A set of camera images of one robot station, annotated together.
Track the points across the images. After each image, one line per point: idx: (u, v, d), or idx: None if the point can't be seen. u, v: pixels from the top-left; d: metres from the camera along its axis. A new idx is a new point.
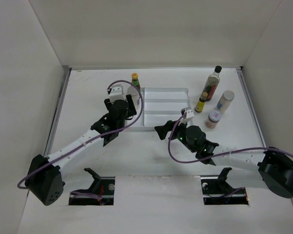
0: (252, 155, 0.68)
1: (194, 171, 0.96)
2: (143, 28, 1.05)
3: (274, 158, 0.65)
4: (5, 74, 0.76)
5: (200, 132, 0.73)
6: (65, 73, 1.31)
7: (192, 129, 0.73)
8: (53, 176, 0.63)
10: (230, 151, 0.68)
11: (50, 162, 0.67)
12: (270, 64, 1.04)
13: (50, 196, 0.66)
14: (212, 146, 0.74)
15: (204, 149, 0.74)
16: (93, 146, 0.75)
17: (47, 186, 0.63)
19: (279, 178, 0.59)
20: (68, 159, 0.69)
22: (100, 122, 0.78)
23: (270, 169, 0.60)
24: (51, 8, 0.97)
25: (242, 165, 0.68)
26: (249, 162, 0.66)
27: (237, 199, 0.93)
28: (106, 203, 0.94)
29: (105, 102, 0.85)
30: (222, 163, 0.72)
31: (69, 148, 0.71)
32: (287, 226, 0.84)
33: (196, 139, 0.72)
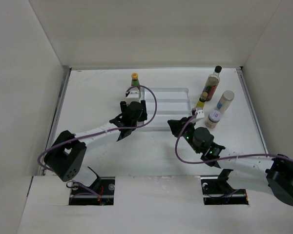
0: (260, 161, 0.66)
1: (194, 171, 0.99)
2: (144, 27, 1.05)
3: (282, 165, 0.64)
4: (5, 74, 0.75)
5: (209, 135, 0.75)
6: (65, 73, 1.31)
7: (201, 132, 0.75)
8: (79, 149, 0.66)
10: (237, 156, 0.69)
11: (76, 137, 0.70)
12: (270, 64, 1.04)
13: (69, 171, 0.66)
14: (219, 149, 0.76)
15: (210, 152, 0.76)
16: (110, 136, 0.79)
17: (71, 158, 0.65)
19: (286, 186, 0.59)
20: (91, 139, 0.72)
22: (117, 119, 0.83)
23: (277, 177, 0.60)
24: (51, 7, 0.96)
25: (249, 170, 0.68)
26: (256, 167, 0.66)
27: (237, 199, 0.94)
28: (106, 203, 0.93)
29: (121, 104, 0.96)
30: (228, 166, 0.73)
31: (93, 131, 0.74)
32: (286, 226, 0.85)
33: (204, 142, 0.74)
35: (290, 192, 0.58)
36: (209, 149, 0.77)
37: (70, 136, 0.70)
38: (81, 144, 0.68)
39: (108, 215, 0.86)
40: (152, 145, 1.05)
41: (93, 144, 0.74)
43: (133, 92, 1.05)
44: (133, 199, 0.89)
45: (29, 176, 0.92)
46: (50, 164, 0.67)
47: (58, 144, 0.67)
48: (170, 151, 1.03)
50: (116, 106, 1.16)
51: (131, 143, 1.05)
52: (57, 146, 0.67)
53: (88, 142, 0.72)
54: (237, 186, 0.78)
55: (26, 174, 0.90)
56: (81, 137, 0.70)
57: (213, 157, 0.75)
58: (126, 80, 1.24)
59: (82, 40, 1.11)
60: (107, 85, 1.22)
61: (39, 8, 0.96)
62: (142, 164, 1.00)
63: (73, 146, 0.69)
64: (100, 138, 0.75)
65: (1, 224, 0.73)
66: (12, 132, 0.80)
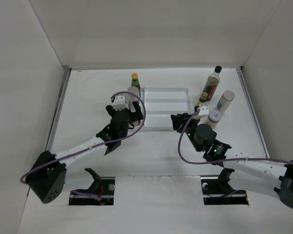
0: (271, 166, 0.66)
1: (193, 171, 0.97)
2: (144, 28, 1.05)
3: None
4: (5, 74, 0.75)
5: (212, 133, 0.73)
6: (65, 73, 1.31)
7: (204, 129, 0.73)
8: (58, 173, 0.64)
10: (247, 159, 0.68)
11: (57, 159, 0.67)
12: (269, 65, 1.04)
13: (50, 193, 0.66)
14: (222, 148, 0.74)
15: (214, 150, 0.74)
16: (96, 152, 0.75)
17: (50, 182, 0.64)
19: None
20: (73, 159, 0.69)
22: (104, 132, 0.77)
23: (292, 185, 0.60)
24: (51, 7, 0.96)
25: (259, 174, 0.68)
26: (268, 172, 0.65)
27: (237, 199, 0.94)
28: (106, 203, 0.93)
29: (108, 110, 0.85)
30: (233, 166, 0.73)
31: (76, 148, 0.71)
32: (286, 226, 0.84)
33: (206, 139, 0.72)
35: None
36: (214, 148, 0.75)
37: (50, 157, 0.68)
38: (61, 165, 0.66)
39: (108, 215, 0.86)
40: (152, 145, 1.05)
41: (75, 163, 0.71)
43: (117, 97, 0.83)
44: (133, 198, 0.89)
45: None
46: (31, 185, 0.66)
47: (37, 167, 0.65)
48: (171, 151, 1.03)
50: None
51: (131, 143, 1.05)
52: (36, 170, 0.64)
53: (70, 162, 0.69)
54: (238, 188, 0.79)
55: None
56: (61, 159, 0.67)
57: (219, 156, 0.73)
58: (126, 80, 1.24)
59: (82, 40, 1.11)
60: (107, 85, 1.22)
61: (39, 8, 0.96)
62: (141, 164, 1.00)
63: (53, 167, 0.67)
64: (84, 155, 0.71)
65: (1, 224, 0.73)
66: (12, 131, 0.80)
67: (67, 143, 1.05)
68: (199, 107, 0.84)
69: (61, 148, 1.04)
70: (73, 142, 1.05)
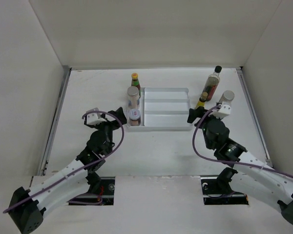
0: (286, 182, 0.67)
1: (194, 171, 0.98)
2: (144, 27, 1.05)
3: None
4: (5, 74, 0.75)
5: (225, 131, 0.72)
6: (65, 73, 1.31)
7: (218, 126, 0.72)
8: (31, 212, 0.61)
10: (263, 168, 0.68)
11: (30, 196, 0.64)
12: (270, 65, 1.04)
13: (29, 226, 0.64)
14: (238, 149, 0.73)
15: (227, 149, 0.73)
16: (76, 177, 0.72)
17: (23, 220, 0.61)
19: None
20: (47, 193, 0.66)
22: (86, 152, 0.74)
23: None
24: (51, 7, 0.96)
25: (271, 185, 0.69)
26: (282, 187, 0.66)
27: (237, 199, 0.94)
28: (106, 203, 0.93)
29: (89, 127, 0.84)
30: (244, 169, 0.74)
31: (52, 180, 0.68)
32: (287, 226, 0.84)
33: (218, 134, 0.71)
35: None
36: (227, 147, 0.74)
37: (24, 194, 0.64)
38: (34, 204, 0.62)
39: (109, 215, 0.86)
40: (151, 145, 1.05)
41: (53, 194, 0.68)
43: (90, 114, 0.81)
44: (133, 198, 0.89)
45: (30, 176, 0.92)
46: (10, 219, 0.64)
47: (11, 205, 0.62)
48: (171, 152, 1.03)
50: (117, 106, 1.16)
51: (131, 143, 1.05)
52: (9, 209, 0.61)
53: (44, 197, 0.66)
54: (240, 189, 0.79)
55: (26, 174, 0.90)
56: (34, 196, 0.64)
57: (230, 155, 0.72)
58: (126, 80, 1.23)
59: (82, 40, 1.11)
60: (107, 85, 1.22)
61: (39, 8, 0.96)
62: (141, 164, 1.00)
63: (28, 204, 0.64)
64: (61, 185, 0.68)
65: (1, 224, 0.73)
66: (12, 131, 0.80)
67: (67, 143, 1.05)
68: (221, 105, 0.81)
69: (61, 148, 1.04)
70: (73, 142, 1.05)
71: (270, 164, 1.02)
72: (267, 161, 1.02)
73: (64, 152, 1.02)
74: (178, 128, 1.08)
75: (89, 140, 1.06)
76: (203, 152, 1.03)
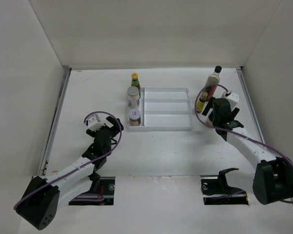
0: (263, 151, 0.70)
1: (193, 172, 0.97)
2: (144, 28, 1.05)
3: (280, 166, 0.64)
4: (5, 74, 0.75)
5: (228, 107, 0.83)
6: (65, 73, 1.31)
7: (222, 100, 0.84)
8: (52, 195, 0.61)
10: (247, 136, 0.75)
11: (49, 182, 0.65)
12: (270, 65, 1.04)
13: (45, 218, 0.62)
14: (236, 125, 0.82)
15: (227, 123, 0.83)
16: (85, 172, 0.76)
17: (45, 204, 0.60)
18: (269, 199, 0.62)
19: (267, 183, 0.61)
20: (64, 181, 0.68)
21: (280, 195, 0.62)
22: (89, 152, 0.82)
23: (268, 169, 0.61)
24: (51, 8, 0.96)
25: (249, 153, 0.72)
26: (256, 154, 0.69)
27: (237, 199, 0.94)
28: (106, 203, 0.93)
29: (89, 133, 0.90)
30: (233, 141, 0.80)
31: (66, 170, 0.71)
32: (287, 226, 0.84)
33: (218, 104, 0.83)
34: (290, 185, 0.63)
35: (267, 189, 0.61)
36: (227, 122, 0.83)
37: (41, 182, 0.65)
38: (54, 188, 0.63)
39: (109, 215, 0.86)
40: (151, 145, 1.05)
41: (66, 185, 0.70)
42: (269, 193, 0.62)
43: (90, 119, 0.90)
44: (133, 199, 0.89)
45: (30, 176, 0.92)
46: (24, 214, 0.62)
47: (30, 193, 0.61)
48: (171, 151, 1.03)
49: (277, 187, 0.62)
50: (117, 106, 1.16)
51: (131, 143, 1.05)
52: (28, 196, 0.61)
53: (61, 184, 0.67)
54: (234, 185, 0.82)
55: (26, 174, 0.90)
56: (53, 181, 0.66)
57: (226, 126, 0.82)
58: (126, 80, 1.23)
59: (82, 40, 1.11)
60: (107, 85, 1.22)
61: (39, 8, 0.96)
62: (141, 164, 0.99)
63: (46, 192, 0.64)
64: (73, 177, 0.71)
65: (1, 224, 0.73)
66: (11, 131, 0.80)
67: (66, 143, 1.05)
68: (231, 93, 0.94)
69: (61, 148, 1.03)
70: (73, 142, 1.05)
71: None
72: None
73: (63, 152, 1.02)
74: (179, 128, 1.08)
75: (88, 140, 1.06)
76: (203, 151, 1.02)
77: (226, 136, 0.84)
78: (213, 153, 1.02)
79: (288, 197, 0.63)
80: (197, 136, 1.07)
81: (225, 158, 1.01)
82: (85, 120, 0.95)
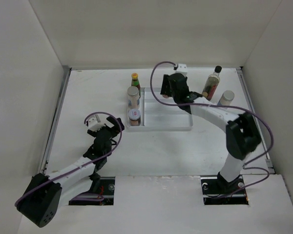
0: (227, 113, 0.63)
1: (193, 171, 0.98)
2: (144, 28, 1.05)
3: (244, 122, 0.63)
4: (5, 74, 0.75)
5: (184, 80, 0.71)
6: (65, 73, 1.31)
7: (177, 75, 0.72)
8: (55, 191, 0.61)
10: (210, 104, 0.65)
11: (51, 179, 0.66)
12: (270, 64, 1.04)
13: (46, 215, 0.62)
14: (196, 97, 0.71)
15: (187, 97, 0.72)
16: (86, 171, 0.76)
17: (47, 201, 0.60)
18: (244, 153, 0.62)
19: (238, 140, 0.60)
20: (66, 178, 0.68)
21: (250, 146, 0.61)
22: (90, 152, 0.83)
23: (236, 128, 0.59)
24: (51, 8, 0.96)
25: (215, 119, 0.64)
26: (222, 117, 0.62)
27: (237, 199, 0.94)
28: (106, 203, 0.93)
29: (90, 133, 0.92)
30: (198, 113, 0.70)
31: (68, 168, 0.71)
32: (288, 226, 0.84)
33: (175, 81, 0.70)
34: (256, 135, 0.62)
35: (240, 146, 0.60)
36: (187, 96, 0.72)
37: (43, 179, 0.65)
38: (56, 184, 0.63)
39: (108, 215, 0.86)
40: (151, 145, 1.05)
41: (68, 183, 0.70)
42: (243, 148, 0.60)
43: (90, 120, 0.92)
44: (133, 199, 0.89)
45: (29, 176, 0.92)
46: (24, 211, 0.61)
47: (32, 189, 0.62)
48: (170, 152, 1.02)
49: (246, 141, 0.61)
50: (117, 106, 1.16)
51: (131, 143, 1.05)
52: (31, 192, 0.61)
53: (63, 182, 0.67)
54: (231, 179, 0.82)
55: (26, 174, 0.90)
56: (55, 178, 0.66)
57: (188, 101, 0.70)
58: (126, 80, 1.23)
59: (82, 40, 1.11)
60: (107, 85, 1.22)
61: (39, 8, 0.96)
62: (142, 164, 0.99)
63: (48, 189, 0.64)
64: (75, 176, 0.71)
65: (1, 224, 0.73)
66: (11, 131, 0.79)
67: (67, 143, 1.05)
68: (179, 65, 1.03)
69: (61, 148, 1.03)
70: (73, 142, 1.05)
71: (270, 164, 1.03)
72: (267, 161, 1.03)
73: (63, 152, 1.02)
74: (179, 128, 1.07)
75: (88, 140, 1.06)
76: (202, 152, 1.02)
77: (190, 110, 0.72)
78: (213, 154, 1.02)
79: (257, 144, 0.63)
80: (197, 137, 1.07)
81: (225, 158, 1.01)
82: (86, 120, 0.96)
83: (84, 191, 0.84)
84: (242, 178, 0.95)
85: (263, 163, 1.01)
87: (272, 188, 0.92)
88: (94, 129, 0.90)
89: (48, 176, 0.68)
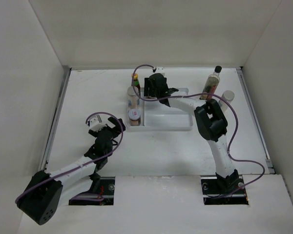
0: (195, 101, 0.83)
1: (194, 171, 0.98)
2: (144, 27, 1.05)
3: (211, 107, 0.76)
4: (5, 74, 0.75)
5: (162, 78, 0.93)
6: (65, 74, 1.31)
7: (156, 75, 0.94)
8: (56, 189, 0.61)
10: (182, 95, 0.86)
11: (52, 177, 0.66)
12: (269, 64, 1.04)
13: (46, 212, 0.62)
14: (173, 91, 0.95)
15: (165, 92, 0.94)
16: (87, 171, 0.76)
17: (48, 199, 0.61)
18: (212, 133, 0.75)
19: (205, 123, 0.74)
20: (67, 177, 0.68)
21: (217, 127, 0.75)
22: (91, 152, 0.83)
23: (202, 112, 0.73)
24: (50, 8, 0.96)
25: (187, 107, 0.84)
26: (192, 105, 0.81)
27: (237, 199, 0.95)
28: (106, 203, 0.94)
29: (91, 133, 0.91)
30: (175, 104, 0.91)
31: (69, 167, 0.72)
32: (287, 226, 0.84)
33: (154, 79, 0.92)
34: (222, 118, 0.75)
35: (207, 128, 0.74)
36: (165, 91, 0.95)
37: (44, 177, 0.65)
38: (57, 182, 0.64)
39: (108, 215, 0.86)
40: (151, 145, 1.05)
41: (69, 182, 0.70)
42: (211, 130, 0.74)
43: (92, 120, 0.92)
44: (133, 198, 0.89)
45: (29, 176, 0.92)
46: (24, 208, 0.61)
47: (33, 186, 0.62)
48: (170, 152, 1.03)
49: (213, 124, 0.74)
50: (117, 106, 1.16)
51: (131, 143, 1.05)
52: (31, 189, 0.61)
53: (64, 180, 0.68)
54: (225, 173, 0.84)
55: (26, 174, 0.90)
56: (56, 176, 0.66)
57: (166, 94, 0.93)
58: (126, 80, 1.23)
59: (82, 41, 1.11)
60: (107, 85, 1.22)
61: (39, 8, 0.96)
62: (142, 164, 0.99)
63: (49, 186, 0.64)
64: (76, 174, 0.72)
65: (1, 224, 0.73)
66: (11, 131, 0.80)
67: (67, 143, 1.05)
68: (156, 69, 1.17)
69: (61, 147, 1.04)
70: (73, 142, 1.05)
71: (270, 164, 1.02)
72: (267, 161, 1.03)
73: (63, 152, 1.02)
74: (179, 128, 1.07)
75: (88, 140, 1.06)
76: (203, 152, 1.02)
77: (169, 103, 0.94)
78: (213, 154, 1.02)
79: (223, 126, 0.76)
80: (196, 136, 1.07)
81: None
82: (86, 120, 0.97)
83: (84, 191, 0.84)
84: (242, 178, 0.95)
85: (263, 163, 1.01)
87: (272, 188, 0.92)
88: (94, 129, 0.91)
89: (49, 174, 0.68)
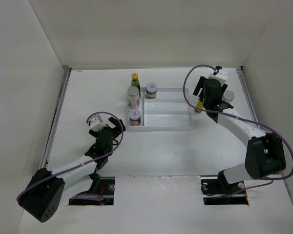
0: (253, 129, 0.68)
1: (194, 171, 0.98)
2: (144, 27, 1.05)
3: (270, 142, 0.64)
4: (5, 75, 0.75)
5: (219, 88, 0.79)
6: (65, 73, 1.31)
7: (214, 83, 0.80)
8: (58, 186, 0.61)
10: (237, 116, 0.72)
11: (53, 174, 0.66)
12: (269, 64, 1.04)
13: (48, 210, 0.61)
14: (226, 107, 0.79)
15: (217, 105, 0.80)
16: (88, 169, 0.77)
17: (49, 196, 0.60)
18: (262, 173, 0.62)
19: (259, 158, 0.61)
20: (68, 175, 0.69)
21: (271, 168, 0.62)
22: (91, 151, 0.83)
23: (259, 145, 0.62)
24: (50, 8, 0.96)
25: (240, 132, 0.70)
26: (247, 131, 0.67)
27: (237, 199, 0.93)
28: (106, 203, 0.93)
29: (91, 133, 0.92)
30: (225, 122, 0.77)
31: (70, 165, 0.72)
32: (288, 226, 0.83)
33: (209, 87, 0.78)
34: (280, 159, 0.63)
35: (260, 165, 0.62)
36: (217, 104, 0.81)
37: (46, 174, 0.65)
38: (59, 179, 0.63)
39: (108, 215, 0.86)
40: (152, 145, 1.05)
41: (70, 180, 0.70)
42: (262, 168, 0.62)
43: (93, 120, 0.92)
44: (133, 198, 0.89)
45: (29, 176, 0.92)
46: (26, 205, 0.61)
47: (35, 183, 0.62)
48: (171, 152, 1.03)
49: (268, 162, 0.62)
50: (117, 106, 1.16)
51: (131, 143, 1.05)
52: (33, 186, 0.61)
53: (66, 178, 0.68)
54: (231, 180, 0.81)
55: (26, 174, 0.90)
56: (58, 173, 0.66)
57: (216, 107, 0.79)
58: (126, 80, 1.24)
59: (82, 41, 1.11)
60: (107, 85, 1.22)
61: (39, 8, 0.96)
62: (142, 164, 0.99)
63: (50, 184, 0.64)
64: (77, 172, 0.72)
65: (1, 224, 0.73)
66: (11, 130, 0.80)
67: (67, 143, 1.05)
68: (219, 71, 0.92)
69: (61, 147, 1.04)
70: (73, 142, 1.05)
71: None
72: None
73: (63, 152, 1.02)
74: (179, 128, 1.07)
75: (88, 140, 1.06)
76: (203, 152, 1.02)
77: (217, 119, 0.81)
78: (213, 154, 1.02)
79: (278, 170, 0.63)
80: (196, 136, 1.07)
81: (225, 158, 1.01)
82: (87, 120, 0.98)
83: (83, 191, 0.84)
84: None
85: None
87: (272, 188, 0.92)
88: (94, 129, 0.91)
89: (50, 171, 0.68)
